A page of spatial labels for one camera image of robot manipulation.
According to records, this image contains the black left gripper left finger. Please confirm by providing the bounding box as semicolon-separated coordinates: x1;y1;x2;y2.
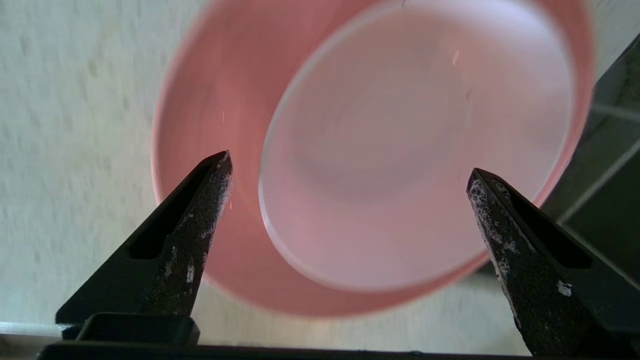
55;150;234;346

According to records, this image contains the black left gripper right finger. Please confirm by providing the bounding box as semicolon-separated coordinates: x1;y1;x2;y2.
466;167;640;358

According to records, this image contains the stainless steel sink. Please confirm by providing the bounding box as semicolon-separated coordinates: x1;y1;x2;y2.
477;35;640;291

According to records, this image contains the large salmon pink plate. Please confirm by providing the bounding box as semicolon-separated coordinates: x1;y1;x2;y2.
151;0;596;318

